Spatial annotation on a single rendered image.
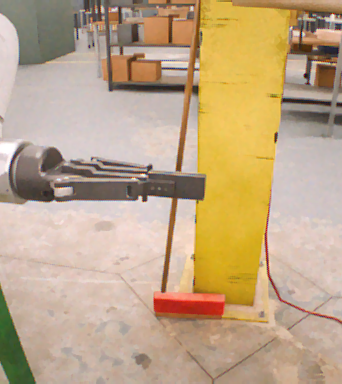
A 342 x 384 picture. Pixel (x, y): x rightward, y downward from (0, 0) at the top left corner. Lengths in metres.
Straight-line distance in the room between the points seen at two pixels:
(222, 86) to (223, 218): 0.50
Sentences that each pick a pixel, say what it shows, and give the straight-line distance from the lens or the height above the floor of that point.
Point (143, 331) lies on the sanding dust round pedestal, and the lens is 1.64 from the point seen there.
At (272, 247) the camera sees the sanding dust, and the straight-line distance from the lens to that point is 2.14.
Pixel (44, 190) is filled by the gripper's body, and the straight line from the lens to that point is 0.50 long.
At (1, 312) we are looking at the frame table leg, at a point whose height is 0.59.
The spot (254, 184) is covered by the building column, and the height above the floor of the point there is 0.62.
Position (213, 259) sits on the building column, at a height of 0.27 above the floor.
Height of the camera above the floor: 1.24
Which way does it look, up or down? 28 degrees down
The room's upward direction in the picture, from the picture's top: straight up
